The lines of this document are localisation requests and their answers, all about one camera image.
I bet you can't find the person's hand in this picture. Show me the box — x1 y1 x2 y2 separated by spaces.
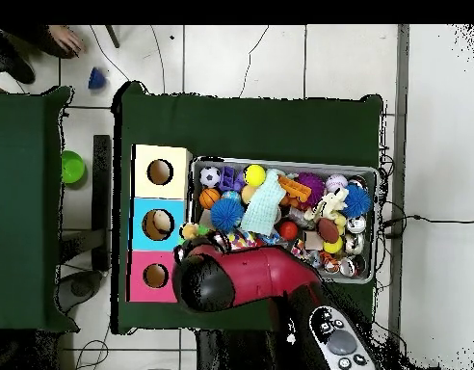
47 24 88 58

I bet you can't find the black and white soccer ball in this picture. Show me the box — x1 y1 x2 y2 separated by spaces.
198 165 223 189

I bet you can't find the dark green table cloth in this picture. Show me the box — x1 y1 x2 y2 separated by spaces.
0 85 80 333
111 80 384 335

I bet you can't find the wooden box with three holes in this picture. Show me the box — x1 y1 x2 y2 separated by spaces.
124 144 194 304

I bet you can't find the black stand with legs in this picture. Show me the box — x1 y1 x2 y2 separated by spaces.
104 24 121 50

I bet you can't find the shallow clear mesh bin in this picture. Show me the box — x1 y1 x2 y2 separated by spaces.
184 155 380 285

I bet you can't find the yellow ball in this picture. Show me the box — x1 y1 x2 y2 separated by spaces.
243 164 268 188

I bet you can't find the black power cable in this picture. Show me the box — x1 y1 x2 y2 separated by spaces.
381 213 474 239

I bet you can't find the purple spiky ball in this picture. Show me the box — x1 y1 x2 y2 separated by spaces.
297 172 326 207

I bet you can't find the green bowl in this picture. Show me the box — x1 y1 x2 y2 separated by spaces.
60 148 87 185

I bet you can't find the brown toy football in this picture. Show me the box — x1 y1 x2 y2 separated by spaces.
316 217 341 245

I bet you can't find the mint green knitted cloth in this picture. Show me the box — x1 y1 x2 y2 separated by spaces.
239 169 287 237

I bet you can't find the person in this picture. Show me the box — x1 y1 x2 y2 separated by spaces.
0 24 78 95

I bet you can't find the orange plastic block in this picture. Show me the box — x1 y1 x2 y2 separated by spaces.
276 174 313 207

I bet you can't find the white baseball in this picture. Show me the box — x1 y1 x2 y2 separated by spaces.
324 173 349 194

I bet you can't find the small orange basketball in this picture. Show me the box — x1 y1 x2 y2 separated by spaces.
198 187 222 210

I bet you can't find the grey rounded base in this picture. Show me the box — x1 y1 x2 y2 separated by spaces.
57 269 105 313

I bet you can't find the thin black floor cable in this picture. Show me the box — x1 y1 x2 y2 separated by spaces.
238 24 271 98

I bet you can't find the black upright panel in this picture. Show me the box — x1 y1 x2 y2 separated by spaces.
92 134 113 273

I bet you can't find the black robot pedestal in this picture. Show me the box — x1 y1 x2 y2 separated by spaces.
195 329 284 370

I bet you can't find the blue bowl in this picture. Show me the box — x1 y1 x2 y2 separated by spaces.
87 66 108 91

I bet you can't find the blue fuzzy ball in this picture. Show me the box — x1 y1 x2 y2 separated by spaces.
209 197 246 234
340 183 373 220

